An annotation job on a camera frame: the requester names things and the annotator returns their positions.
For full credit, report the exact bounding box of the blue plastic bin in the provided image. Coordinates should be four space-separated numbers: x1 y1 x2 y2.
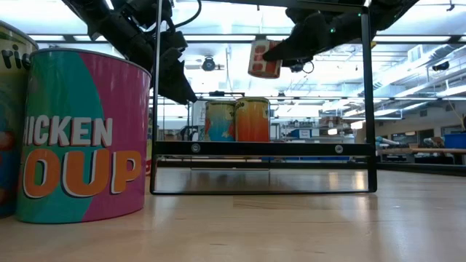
443 132 466 149

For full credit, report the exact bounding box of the blue white box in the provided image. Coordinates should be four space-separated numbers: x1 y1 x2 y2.
290 128 312 140

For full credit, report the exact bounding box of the black aluminium table frame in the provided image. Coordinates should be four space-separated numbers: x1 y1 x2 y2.
156 159 466 178

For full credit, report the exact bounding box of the small red dotted can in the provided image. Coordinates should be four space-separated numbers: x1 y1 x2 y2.
248 39 283 79

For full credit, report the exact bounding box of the orange pineapple can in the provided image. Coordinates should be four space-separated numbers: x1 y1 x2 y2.
234 96 271 143

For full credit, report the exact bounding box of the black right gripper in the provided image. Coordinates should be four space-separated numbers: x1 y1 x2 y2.
261 7 368 63

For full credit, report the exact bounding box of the blue yellow tomato can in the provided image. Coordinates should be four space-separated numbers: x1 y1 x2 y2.
204 100 237 143

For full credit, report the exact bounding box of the blue cherries can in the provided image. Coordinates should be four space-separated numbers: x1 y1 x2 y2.
0 20 39 219

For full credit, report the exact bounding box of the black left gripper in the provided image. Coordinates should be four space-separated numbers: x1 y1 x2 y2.
87 12 200 106

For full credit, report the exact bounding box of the wooden shelf with black frame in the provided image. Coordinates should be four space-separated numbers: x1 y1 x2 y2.
149 0 379 196

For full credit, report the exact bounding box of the teal pink chicken soup can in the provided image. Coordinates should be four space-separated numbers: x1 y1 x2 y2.
15 48 152 225

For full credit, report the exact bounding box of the round black ceiling camera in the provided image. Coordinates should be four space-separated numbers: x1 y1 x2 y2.
201 56 217 73

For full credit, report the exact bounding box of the wooden background table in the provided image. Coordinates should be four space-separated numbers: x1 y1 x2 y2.
376 145 466 165

